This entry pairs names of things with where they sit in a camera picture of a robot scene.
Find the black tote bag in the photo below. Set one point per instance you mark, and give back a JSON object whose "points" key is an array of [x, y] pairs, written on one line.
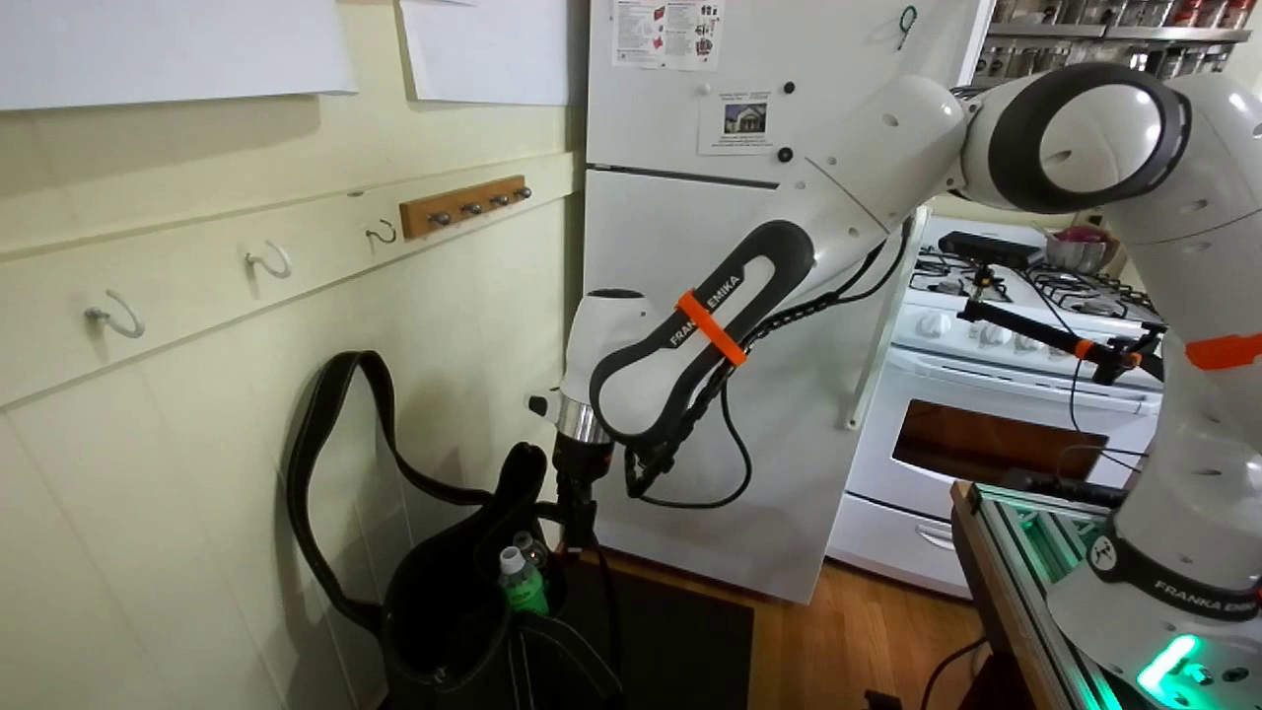
{"points": [[446, 596]]}

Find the wooden peg rack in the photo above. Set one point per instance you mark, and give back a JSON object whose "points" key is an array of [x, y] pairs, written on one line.
{"points": [[460, 205]]}

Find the green lit robot cart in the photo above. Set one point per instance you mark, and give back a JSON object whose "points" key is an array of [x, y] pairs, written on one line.
{"points": [[1039, 554]]}

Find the white refrigerator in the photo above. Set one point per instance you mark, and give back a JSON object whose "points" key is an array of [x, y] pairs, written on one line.
{"points": [[791, 507]]}

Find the white stove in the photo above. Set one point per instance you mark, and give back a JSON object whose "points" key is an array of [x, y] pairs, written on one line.
{"points": [[891, 513]]}

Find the large white paper sheet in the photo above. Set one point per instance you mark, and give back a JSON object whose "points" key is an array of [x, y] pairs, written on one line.
{"points": [[158, 45]]}

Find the printed paper on refrigerator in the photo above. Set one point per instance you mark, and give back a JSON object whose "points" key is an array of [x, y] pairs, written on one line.
{"points": [[665, 28]]}

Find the green bottle white cap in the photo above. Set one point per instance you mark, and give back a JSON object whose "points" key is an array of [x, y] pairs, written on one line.
{"points": [[527, 590]]}

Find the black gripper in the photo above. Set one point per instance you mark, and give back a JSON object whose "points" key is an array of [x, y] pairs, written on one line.
{"points": [[580, 480]]}

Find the black side table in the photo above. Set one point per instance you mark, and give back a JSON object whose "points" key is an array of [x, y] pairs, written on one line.
{"points": [[673, 644]]}

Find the small white paper sheet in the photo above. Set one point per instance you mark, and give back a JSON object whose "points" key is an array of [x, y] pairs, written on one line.
{"points": [[485, 45]]}

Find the black camera on stand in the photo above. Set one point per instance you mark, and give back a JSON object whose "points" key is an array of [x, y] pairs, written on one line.
{"points": [[1020, 326]]}

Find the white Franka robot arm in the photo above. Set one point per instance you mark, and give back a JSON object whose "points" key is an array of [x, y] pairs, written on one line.
{"points": [[1156, 262]]}

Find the photo magnet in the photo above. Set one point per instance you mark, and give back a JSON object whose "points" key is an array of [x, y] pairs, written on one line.
{"points": [[747, 117]]}

